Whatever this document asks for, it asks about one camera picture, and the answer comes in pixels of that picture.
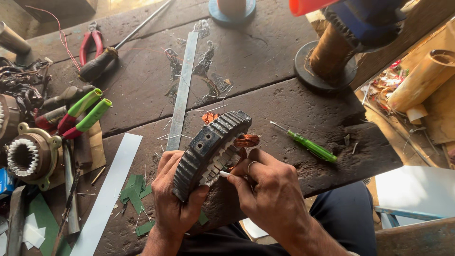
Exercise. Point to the small white paper roll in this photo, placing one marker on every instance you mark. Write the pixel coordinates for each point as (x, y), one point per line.
(416, 113)

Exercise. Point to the person's dark trousers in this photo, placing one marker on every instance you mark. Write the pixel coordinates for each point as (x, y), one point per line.
(341, 220)

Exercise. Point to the brown cardboard piece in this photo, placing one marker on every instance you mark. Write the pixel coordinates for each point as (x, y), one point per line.
(94, 149)

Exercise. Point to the ribbed motor stator with windings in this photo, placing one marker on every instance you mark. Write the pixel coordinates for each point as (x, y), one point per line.
(209, 153)

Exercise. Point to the pile of green paper pieces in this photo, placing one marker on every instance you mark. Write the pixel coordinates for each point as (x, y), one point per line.
(135, 193)

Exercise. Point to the brass motor housing with stator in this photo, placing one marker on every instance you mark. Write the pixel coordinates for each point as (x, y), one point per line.
(30, 156)

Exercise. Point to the grey metal cylinder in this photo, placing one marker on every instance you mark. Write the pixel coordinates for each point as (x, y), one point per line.
(12, 39)

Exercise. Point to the white paper scraps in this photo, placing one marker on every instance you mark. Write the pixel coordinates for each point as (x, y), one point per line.
(32, 233)

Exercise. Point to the steel rod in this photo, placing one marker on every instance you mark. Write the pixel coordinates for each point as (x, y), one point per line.
(70, 192)

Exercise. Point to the white board with blue frame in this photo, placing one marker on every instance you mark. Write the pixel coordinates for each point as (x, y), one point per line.
(414, 193)

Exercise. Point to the large green paper sheet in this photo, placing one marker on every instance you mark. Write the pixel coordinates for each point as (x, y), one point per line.
(44, 222)

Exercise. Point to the white insulation paper strip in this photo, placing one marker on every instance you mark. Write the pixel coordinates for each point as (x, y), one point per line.
(224, 174)

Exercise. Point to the blue and orange tool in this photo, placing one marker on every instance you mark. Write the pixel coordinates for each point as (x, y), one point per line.
(355, 17)

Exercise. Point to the long steel ruler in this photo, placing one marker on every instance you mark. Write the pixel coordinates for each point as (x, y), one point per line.
(183, 90)

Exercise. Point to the long white paper strip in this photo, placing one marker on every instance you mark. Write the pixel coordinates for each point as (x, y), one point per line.
(106, 195)

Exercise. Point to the flat metal file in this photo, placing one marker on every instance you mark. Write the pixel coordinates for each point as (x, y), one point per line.
(16, 222)

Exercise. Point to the white spool on blue disc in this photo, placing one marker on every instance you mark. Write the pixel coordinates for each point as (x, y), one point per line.
(231, 10)

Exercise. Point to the person's left hand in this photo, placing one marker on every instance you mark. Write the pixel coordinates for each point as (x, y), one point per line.
(170, 199)

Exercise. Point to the blue small box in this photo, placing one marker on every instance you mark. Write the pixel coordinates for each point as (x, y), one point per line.
(5, 183)

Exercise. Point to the person's right hand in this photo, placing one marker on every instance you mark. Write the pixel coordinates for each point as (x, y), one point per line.
(273, 199)

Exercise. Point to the cardboard tube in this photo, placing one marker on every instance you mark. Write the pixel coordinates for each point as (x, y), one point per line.
(421, 80)

